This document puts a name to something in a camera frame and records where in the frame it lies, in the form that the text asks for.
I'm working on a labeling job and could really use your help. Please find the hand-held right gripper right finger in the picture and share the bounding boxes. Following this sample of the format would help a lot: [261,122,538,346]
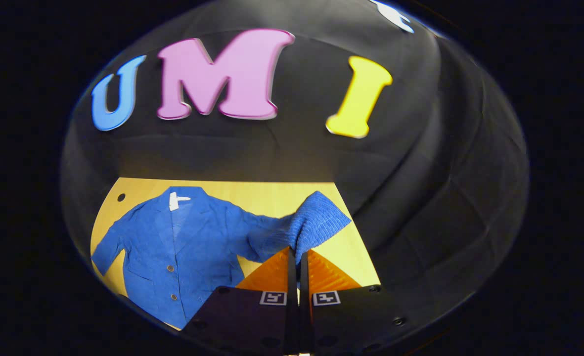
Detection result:
[299,250,412,355]

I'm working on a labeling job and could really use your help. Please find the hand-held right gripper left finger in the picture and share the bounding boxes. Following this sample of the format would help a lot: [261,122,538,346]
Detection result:
[180,247,300,355]

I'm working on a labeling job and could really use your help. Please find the blue button jacket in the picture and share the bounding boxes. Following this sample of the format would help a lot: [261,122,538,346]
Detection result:
[90,186,353,331]

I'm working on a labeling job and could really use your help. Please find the black backdrop cloth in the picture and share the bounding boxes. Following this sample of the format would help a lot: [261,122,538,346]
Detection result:
[59,0,530,347]

